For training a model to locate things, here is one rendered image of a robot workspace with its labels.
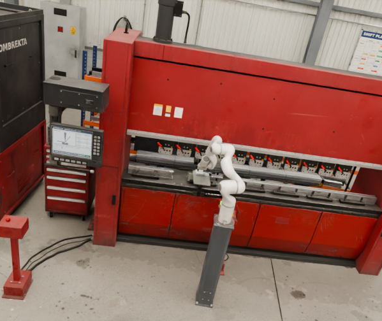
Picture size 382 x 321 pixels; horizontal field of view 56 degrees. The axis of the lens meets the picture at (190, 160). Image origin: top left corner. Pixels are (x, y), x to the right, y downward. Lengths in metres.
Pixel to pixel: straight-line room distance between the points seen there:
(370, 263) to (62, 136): 3.82
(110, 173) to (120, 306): 1.30
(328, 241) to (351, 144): 1.23
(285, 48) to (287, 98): 4.10
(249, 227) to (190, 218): 0.70
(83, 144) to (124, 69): 0.76
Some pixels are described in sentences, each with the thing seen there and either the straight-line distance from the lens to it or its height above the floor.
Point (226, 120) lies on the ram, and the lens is 3.75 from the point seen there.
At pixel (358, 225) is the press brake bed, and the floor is 0.65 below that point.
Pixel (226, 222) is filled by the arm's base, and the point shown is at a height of 1.03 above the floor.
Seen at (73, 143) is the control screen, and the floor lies 1.44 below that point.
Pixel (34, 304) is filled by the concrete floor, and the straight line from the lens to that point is 3.84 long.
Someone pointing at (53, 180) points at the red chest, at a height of 0.57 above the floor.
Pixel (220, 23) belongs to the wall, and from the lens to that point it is 7.67.
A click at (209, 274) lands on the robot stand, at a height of 0.42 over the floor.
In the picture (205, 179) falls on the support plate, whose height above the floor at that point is 1.00.
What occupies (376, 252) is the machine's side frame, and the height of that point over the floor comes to 0.36.
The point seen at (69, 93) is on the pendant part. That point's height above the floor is 1.89.
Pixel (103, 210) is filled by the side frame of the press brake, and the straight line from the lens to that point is 4.07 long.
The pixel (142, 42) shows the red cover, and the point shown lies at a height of 2.29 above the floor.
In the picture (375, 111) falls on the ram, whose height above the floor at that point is 1.98.
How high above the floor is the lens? 2.87
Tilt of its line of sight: 26 degrees down
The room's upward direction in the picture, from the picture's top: 10 degrees clockwise
